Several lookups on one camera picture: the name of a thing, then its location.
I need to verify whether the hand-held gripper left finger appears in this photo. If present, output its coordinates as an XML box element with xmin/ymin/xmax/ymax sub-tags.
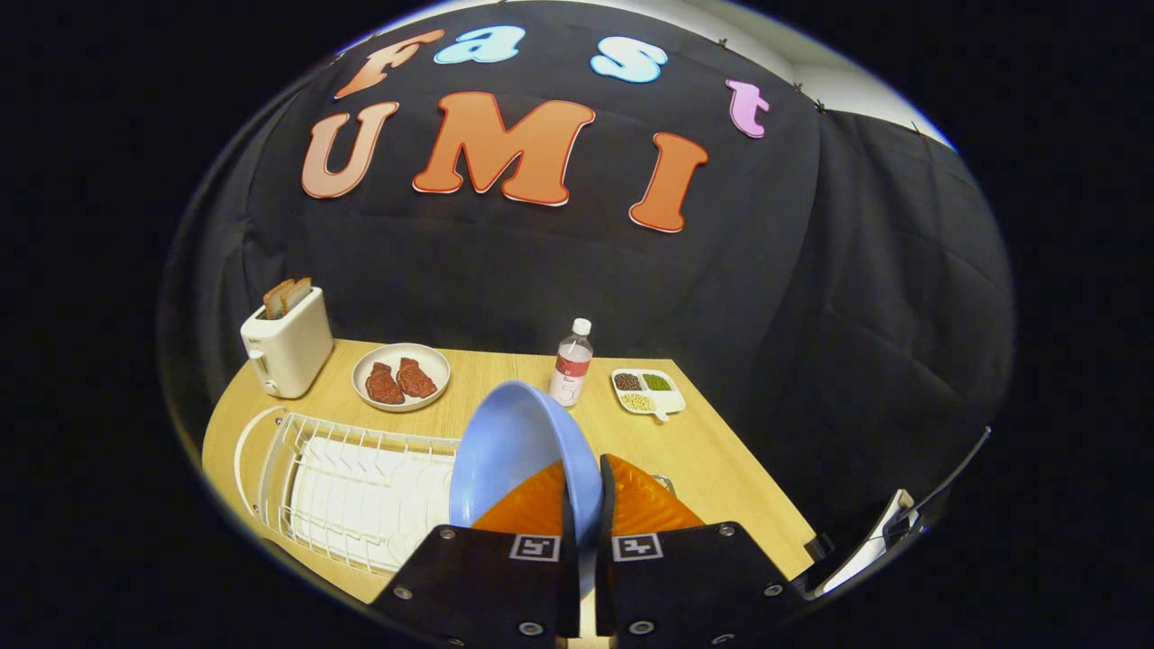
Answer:
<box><xmin>370</xmin><ymin>460</ymin><xmax>580</xmax><ymax>649</ymax></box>

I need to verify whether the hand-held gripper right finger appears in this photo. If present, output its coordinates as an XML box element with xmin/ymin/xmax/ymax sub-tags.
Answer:
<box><xmin>595</xmin><ymin>453</ymin><xmax>808</xmax><ymax>649</ymax></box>

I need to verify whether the blue plate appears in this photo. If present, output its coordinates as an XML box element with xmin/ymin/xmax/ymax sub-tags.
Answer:
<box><xmin>449</xmin><ymin>380</ymin><xmax>603</xmax><ymax>598</ymax></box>

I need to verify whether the white wire dish rack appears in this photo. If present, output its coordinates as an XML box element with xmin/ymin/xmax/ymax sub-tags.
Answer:
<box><xmin>255</xmin><ymin>412</ymin><xmax>463</xmax><ymax>578</ymax></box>

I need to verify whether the white divided dish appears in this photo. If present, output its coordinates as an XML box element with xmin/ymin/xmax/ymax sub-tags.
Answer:
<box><xmin>610</xmin><ymin>367</ymin><xmax>687</xmax><ymax>423</ymax></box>

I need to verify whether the beige round dish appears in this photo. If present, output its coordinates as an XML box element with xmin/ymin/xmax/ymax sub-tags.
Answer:
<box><xmin>352</xmin><ymin>343</ymin><xmax>451</xmax><ymax>414</ymax></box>

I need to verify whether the clear bottle with red label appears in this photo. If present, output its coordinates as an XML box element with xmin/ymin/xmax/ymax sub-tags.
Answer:
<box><xmin>549</xmin><ymin>317</ymin><xmax>594</xmax><ymax>408</ymax></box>

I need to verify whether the red meat piece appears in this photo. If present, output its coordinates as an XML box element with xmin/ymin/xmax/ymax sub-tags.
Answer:
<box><xmin>365</xmin><ymin>362</ymin><xmax>406</xmax><ymax>406</ymax></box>
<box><xmin>397</xmin><ymin>357</ymin><xmax>439</xmax><ymax>399</ymax></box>

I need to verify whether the white toaster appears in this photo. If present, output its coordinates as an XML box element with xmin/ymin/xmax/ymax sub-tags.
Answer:
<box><xmin>240</xmin><ymin>287</ymin><xmax>334</xmax><ymax>400</ymax></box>

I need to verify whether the black backdrop cloth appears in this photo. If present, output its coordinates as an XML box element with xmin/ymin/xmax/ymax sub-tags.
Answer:
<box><xmin>158</xmin><ymin>0</ymin><xmax>1015</xmax><ymax>542</ymax></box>

